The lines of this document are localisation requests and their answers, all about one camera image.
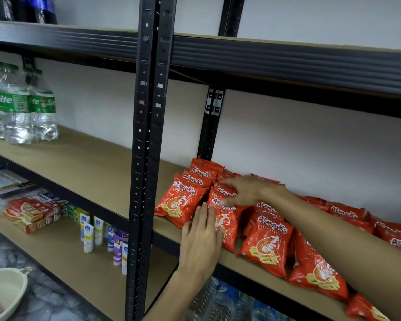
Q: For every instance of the black metal shelf rack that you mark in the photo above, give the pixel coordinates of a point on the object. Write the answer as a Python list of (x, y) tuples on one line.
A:
[(70, 40), (287, 63)]

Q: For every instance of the person's right thumb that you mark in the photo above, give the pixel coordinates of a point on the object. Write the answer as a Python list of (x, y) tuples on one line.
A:
[(235, 201)]

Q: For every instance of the group of clear water bottles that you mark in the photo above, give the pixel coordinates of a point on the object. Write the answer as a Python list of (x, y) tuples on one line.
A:
[(227, 302)]

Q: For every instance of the person's right hand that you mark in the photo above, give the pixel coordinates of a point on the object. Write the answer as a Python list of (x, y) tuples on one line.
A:
[(257, 190)]

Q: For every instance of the person's left forearm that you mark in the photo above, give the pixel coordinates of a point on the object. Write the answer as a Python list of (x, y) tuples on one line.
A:
[(177, 297)]

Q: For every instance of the person's left thumb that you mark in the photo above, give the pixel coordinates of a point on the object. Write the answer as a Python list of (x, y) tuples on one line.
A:
[(221, 235)]

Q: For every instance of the pile of red boxes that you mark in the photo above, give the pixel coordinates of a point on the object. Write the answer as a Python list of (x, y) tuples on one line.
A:
[(33, 212)]

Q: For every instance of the stack of white flat packs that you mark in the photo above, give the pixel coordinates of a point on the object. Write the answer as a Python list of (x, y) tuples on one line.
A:
[(6, 185)]

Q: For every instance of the person's right forearm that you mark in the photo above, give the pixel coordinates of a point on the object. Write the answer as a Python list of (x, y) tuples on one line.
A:
[(347, 250)]

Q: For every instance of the person's left little finger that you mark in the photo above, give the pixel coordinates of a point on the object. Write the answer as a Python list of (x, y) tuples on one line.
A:
[(185, 232)]

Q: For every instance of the person's left middle finger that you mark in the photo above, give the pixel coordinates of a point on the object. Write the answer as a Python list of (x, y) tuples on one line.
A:
[(202, 218)]

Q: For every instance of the person's left hand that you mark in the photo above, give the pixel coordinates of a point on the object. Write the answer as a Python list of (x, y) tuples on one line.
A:
[(199, 250)]

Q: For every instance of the white blue label tube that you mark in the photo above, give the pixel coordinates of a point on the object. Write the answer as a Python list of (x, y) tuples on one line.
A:
[(88, 239), (84, 221), (124, 260), (98, 230)]

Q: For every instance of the cream plastic basin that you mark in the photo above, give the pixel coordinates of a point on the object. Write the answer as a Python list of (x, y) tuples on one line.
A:
[(10, 284)]

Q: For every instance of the red prawn cracker packet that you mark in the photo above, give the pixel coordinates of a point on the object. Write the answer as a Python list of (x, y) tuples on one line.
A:
[(230, 229)]

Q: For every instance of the stack of green boxes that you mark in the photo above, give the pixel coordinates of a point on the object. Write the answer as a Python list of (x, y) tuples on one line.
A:
[(76, 213)]

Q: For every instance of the row of red snack packets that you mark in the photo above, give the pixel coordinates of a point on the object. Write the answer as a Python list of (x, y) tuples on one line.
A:
[(269, 247)]

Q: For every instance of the dark blue label soda bottle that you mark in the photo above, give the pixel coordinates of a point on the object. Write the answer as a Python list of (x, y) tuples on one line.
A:
[(2, 8), (46, 8), (22, 7)]

